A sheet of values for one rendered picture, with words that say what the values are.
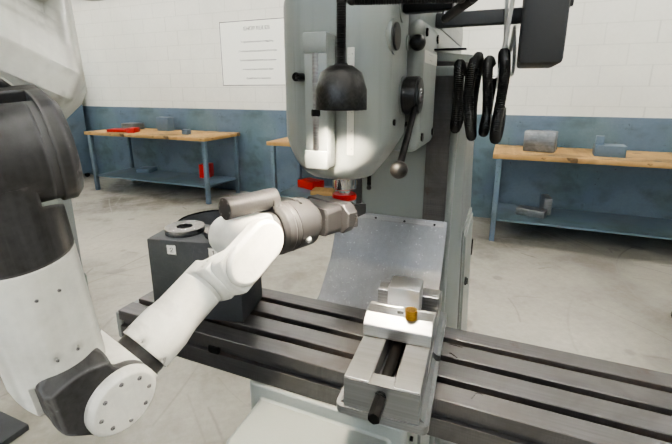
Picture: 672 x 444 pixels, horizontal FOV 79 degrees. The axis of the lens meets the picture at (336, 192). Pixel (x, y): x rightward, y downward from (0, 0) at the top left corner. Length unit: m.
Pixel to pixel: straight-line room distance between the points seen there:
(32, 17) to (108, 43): 7.20
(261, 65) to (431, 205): 4.88
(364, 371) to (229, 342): 0.33
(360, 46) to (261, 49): 5.19
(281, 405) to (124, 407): 0.44
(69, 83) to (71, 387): 0.31
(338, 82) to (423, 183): 0.64
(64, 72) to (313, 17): 0.37
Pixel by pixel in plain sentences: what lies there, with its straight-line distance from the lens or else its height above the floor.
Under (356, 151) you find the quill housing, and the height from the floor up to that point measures 1.37.
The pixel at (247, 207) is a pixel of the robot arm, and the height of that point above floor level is 1.29.
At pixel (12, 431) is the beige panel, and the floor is 0.03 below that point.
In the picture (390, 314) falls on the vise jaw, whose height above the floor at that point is 1.07.
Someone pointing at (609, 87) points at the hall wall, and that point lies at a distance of 5.00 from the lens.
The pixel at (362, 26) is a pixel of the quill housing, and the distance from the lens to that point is 0.67.
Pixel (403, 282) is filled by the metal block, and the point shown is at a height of 1.10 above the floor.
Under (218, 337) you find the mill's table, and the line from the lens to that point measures 0.94.
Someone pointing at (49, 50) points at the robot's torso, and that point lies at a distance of 0.53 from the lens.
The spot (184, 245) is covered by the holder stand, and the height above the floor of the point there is 1.13.
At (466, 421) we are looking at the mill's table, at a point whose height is 0.92.
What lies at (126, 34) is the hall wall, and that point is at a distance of 7.45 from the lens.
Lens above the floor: 1.46
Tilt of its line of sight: 14 degrees down
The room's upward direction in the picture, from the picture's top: straight up
